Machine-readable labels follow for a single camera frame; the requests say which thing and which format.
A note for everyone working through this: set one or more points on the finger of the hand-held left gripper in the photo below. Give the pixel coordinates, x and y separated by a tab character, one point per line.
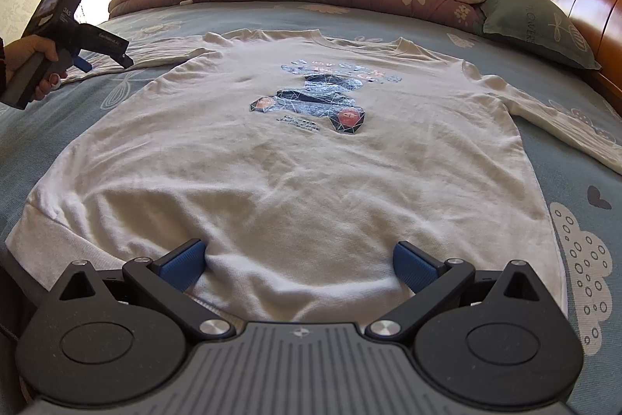
124	59
82	65

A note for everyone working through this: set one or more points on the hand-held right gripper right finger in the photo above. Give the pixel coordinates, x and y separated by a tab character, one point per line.
413	266

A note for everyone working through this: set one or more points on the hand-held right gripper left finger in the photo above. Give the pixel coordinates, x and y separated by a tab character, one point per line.
182	264

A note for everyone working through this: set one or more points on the white printed sweatshirt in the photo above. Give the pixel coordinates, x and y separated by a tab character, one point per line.
291	177

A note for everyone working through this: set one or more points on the person's left hand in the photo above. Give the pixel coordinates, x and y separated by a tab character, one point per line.
29	50

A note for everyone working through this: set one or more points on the blue floral bed sheet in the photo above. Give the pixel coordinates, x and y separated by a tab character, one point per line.
559	142

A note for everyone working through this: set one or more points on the green floral pillow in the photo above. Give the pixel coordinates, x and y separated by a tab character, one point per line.
529	26

